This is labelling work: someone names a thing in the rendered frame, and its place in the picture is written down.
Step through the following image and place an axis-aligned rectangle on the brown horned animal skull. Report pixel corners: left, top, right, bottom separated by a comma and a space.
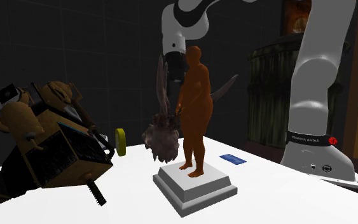
141, 53, 239, 164

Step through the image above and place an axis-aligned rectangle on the yellow tape roll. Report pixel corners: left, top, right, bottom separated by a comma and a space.
114, 127, 127, 157

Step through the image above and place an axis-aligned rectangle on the dark green round cabinet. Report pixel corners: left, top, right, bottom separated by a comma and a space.
246, 32, 345, 150

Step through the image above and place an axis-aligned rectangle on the blue flat card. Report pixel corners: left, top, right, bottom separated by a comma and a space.
219, 153, 248, 166

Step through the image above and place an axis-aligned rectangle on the brown and black boxy machine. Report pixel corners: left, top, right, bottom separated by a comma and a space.
0, 81, 116, 207

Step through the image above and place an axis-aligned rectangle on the brown human figure on pedestal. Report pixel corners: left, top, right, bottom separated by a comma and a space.
152, 45, 238, 218

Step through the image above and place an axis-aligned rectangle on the dark framed wall picture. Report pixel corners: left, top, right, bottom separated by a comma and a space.
281, 0, 313, 36

